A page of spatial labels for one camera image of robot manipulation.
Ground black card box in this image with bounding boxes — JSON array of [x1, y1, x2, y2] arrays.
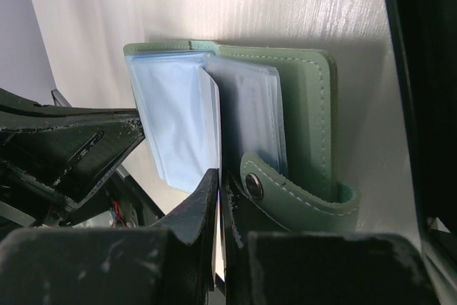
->
[[385, 0, 456, 304]]

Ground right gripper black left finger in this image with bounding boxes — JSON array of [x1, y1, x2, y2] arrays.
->
[[1, 169, 219, 304]]

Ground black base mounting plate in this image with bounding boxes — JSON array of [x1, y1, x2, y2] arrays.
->
[[105, 166, 165, 228]]

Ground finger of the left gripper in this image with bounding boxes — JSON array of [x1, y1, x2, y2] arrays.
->
[[1, 90, 145, 226]]

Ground green card holder wallet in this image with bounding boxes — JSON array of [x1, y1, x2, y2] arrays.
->
[[124, 40, 360, 231]]

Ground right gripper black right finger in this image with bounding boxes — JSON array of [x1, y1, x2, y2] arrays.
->
[[221, 176, 438, 304]]

